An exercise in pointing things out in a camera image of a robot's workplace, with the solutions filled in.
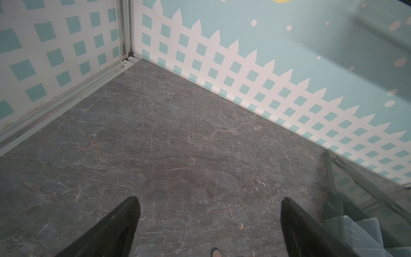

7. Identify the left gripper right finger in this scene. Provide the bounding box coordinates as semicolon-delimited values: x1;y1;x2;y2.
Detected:
280;197;356;257

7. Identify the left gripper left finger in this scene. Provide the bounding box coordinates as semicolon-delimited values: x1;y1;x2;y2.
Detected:
57;196;141;257

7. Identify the green compartment organizer box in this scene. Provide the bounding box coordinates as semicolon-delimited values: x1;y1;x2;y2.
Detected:
323;151;411;257

